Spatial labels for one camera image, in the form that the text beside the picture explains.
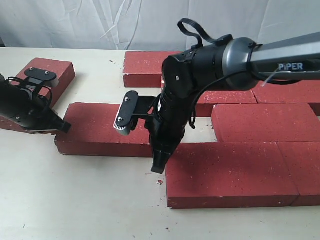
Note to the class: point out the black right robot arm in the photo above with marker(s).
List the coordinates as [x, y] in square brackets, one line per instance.
[223, 64]

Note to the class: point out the white backdrop cloth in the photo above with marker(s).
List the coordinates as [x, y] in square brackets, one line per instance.
[149, 25]

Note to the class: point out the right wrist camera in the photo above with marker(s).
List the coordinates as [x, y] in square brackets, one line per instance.
[133, 108]

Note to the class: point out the red brick diagonal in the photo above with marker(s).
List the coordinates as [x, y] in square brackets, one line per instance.
[92, 133]

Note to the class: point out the red brick front large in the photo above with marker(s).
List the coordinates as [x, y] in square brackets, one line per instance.
[228, 175]

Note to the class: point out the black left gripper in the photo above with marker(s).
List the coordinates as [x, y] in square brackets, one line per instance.
[28, 109]

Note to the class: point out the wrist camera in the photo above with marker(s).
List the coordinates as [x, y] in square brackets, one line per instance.
[35, 77]
[133, 108]

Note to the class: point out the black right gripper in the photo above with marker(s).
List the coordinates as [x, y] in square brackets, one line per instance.
[166, 127]

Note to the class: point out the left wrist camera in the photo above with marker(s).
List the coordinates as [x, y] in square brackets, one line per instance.
[35, 77]

